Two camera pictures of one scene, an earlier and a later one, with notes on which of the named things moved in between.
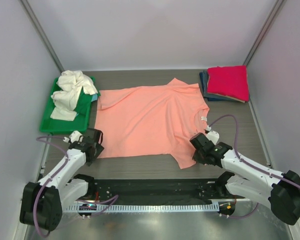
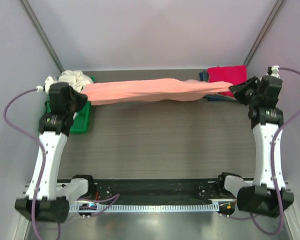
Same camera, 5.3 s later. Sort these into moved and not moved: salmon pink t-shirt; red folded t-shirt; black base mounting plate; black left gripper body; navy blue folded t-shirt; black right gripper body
Moved: black right gripper body; black left gripper body; salmon pink t-shirt
Not moved: black base mounting plate; red folded t-shirt; navy blue folded t-shirt
